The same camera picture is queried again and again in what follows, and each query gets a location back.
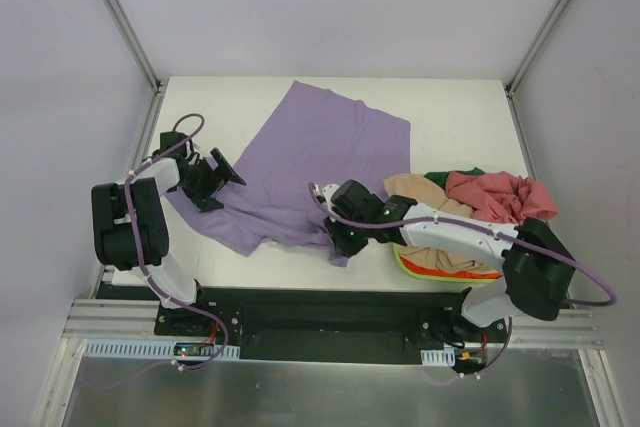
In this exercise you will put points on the aluminium front rail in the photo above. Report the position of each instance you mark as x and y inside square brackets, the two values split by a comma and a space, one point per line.
[139, 319]

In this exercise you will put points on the left aluminium frame post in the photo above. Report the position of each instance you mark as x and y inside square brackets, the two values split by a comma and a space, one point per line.
[133, 43]

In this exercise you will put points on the white cable duct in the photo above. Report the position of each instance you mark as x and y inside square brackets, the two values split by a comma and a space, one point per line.
[445, 357]
[159, 350]

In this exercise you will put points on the dark green t shirt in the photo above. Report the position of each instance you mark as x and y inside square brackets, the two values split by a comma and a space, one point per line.
[440, 177]

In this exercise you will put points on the green plastic basket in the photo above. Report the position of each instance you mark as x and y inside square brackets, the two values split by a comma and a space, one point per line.
[438, 275]

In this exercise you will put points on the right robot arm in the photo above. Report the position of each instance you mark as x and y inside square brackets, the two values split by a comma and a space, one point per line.
[534, 267]

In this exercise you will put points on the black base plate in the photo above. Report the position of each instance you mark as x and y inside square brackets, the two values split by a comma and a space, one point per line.
[381, 328]

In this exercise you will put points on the aluminium frame post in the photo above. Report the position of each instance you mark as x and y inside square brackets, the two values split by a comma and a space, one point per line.
[541, 37]
[133, 43]

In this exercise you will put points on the purple t shirt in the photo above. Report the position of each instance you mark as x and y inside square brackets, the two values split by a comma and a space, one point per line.
[313, 136]

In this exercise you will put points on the right aluminium frame post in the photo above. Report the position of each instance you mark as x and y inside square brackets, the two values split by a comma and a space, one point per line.
[541, 37]

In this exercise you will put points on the orange t shirt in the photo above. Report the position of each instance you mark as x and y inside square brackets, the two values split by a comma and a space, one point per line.
[470, 266]

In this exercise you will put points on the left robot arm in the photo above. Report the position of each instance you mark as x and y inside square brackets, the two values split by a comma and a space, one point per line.
[129, 227]

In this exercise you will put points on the pink t shirt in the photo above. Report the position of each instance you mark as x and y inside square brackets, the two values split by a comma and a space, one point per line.
[502, 197]

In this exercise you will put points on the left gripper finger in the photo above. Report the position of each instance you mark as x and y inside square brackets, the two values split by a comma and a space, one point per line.
[209, 204]
[224, 172]

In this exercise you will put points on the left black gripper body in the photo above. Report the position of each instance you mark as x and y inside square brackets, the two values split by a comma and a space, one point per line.
[211, 183]

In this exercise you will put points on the right white cable duct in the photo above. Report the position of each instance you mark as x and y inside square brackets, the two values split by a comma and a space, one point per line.
[445, 357]

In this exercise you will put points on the left white cable duct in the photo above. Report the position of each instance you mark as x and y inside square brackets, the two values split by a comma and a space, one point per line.
[159, 350]

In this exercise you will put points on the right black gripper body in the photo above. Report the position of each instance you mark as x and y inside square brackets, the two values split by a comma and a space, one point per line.
[338, 238]

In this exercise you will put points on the beige t shirt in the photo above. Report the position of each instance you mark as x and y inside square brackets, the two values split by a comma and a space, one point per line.
[424, 191]

